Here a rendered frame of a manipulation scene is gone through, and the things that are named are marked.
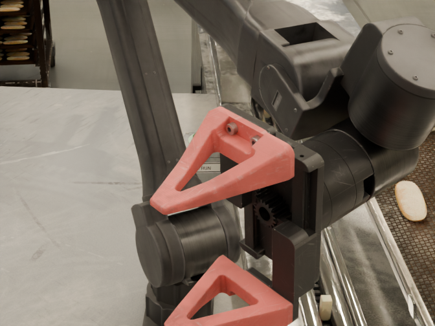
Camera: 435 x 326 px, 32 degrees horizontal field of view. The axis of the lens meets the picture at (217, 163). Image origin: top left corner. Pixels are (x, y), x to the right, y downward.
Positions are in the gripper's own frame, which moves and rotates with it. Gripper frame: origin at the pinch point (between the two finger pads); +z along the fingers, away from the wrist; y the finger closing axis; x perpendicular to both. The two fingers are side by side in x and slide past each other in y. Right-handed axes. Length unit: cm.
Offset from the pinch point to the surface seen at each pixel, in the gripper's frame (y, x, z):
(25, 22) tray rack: 95, 252, -108
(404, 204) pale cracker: 35, 20, -53
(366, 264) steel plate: 43, 21, -47
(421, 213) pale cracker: 35, 17, -53
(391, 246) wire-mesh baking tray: 34, 16, -45
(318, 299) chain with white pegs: 40, 19, -35
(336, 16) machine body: 51, 96, -125
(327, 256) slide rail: 39, 24, -41
